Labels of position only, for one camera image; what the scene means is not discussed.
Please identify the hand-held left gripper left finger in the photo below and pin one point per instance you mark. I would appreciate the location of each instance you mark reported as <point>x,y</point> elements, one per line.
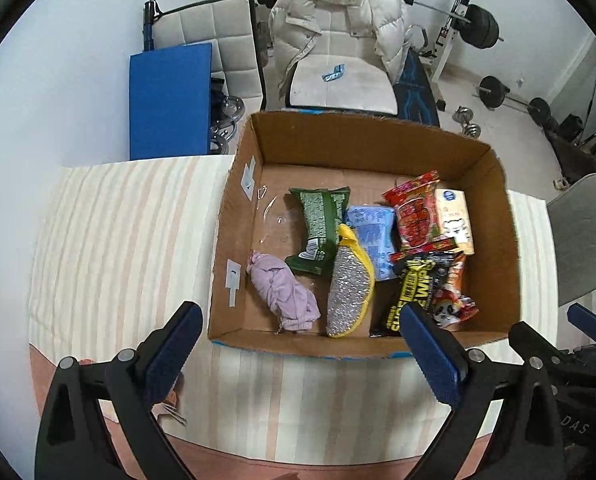
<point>170,355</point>

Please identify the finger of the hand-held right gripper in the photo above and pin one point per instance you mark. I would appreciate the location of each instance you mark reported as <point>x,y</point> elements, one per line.
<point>585,320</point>
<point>530,342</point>

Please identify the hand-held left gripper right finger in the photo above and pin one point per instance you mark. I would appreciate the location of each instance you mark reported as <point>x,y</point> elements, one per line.
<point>430,355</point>

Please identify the red panda print packet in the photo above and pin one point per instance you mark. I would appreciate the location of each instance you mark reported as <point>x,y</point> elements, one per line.
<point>453,300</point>

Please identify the black yellow wipes packet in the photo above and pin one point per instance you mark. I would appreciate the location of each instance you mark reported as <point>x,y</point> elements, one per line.
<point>415,280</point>

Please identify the yellow silver scouring sponge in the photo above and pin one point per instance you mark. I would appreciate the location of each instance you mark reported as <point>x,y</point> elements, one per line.
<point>348,285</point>

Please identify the purple cloth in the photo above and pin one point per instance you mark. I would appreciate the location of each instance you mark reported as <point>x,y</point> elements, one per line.
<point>283,290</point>

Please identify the cream milk carton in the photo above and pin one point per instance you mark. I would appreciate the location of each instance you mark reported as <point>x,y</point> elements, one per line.
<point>455,220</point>

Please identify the blue tissue pack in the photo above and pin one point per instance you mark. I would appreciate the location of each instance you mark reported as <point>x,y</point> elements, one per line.
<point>373,230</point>

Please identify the red snack packet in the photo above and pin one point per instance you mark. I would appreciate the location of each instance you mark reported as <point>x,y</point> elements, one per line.
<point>418,215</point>

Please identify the green packet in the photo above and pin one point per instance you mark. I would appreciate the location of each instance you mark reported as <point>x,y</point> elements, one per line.
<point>318,225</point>

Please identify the cardboard box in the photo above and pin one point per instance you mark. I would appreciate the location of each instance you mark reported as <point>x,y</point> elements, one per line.
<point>278,185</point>

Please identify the grey shell chair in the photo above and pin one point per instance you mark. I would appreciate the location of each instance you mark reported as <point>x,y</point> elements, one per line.
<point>588,235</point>

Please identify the striped cat print tablecloth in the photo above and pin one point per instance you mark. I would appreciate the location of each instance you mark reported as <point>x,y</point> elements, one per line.
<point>127,240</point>

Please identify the chrome dumbbell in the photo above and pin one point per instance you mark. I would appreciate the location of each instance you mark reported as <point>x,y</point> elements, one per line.
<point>473,130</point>
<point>462,115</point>

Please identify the small black barbell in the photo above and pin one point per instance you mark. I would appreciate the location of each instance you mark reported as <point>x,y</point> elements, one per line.
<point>493,91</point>

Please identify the blue foam mat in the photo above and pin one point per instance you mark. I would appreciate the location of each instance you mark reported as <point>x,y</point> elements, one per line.
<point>167,100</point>

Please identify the black blue workout bench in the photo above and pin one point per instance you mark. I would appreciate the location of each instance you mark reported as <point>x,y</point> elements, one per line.
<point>415,95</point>

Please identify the white padded chair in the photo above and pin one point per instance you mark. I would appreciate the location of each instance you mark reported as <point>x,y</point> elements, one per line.
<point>338,92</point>

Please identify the small blue packet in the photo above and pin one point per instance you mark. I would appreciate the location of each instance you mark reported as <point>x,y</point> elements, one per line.
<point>334,72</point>

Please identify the black barbell on rack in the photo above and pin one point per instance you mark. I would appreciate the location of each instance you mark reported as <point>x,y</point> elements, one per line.
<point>480,25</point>

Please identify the white puffer jacket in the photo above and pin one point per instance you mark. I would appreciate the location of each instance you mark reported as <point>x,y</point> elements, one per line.
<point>328,10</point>

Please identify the white quilted chair black frame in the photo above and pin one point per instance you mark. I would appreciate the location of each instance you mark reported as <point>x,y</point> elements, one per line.
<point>202,25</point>

